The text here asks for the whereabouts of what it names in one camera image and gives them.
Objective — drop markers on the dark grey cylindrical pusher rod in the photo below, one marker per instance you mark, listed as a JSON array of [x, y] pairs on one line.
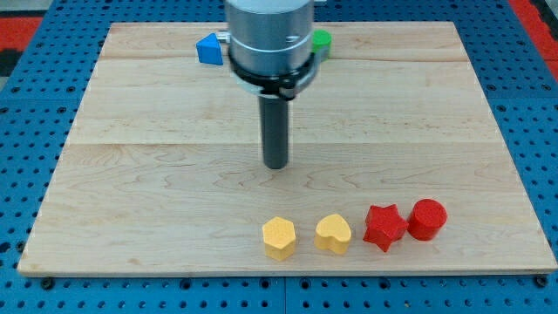
[[274, 120]]

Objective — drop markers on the black clamp ring mount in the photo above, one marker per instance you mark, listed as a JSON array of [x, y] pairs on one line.
[[285, 86]]

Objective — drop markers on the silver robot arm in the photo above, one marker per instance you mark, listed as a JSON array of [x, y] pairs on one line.
[[270, 51]]

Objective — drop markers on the wooden board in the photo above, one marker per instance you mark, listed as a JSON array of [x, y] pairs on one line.
[[161, 174]]

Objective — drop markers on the red star block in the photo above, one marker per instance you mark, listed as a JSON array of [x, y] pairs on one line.
[[384, 226]]

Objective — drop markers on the green block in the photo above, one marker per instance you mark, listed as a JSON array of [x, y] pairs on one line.
[[321, 43]]

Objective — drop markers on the blue triangle block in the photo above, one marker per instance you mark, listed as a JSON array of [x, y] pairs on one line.
[[209, 50]]

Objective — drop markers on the yellow hexagon block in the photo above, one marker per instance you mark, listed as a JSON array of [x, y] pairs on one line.
[[279, 238]]

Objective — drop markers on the yellow heart block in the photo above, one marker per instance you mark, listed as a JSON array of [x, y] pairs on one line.
[[333, 233]]

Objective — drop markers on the red cylinder block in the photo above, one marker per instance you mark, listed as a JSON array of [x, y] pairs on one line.
[[426, 219]]

